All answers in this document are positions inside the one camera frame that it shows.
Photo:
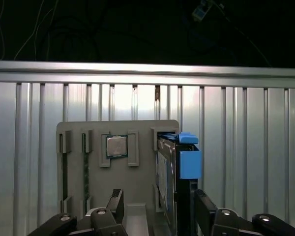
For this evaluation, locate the silver CPU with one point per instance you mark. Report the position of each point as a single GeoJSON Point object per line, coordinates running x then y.
{"type": "Point", "coordinates": [116, 146]}

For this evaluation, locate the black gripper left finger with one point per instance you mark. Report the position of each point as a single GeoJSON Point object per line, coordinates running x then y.
{"type": "Point", "coordinates": [103, 221]}

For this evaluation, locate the white power strip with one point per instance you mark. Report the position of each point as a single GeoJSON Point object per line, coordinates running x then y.
{"type": "Point", "coordinates": [199, 11]}

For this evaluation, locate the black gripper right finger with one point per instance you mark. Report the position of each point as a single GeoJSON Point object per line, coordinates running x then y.
{"type": "Point", "coordinates": [226, 221]}

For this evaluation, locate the grey parts rack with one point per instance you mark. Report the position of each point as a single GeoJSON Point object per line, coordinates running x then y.
{"type": "Point", "coordinates": [142, 182]}

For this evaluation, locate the hard disk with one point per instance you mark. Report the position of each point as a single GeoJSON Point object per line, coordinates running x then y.
{"type": "Point", "coordinates": [190, 164]}

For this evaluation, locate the green RAM stick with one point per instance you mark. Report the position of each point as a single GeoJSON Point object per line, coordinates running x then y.
{"type": "Point", "coordinates": [85, 172]}

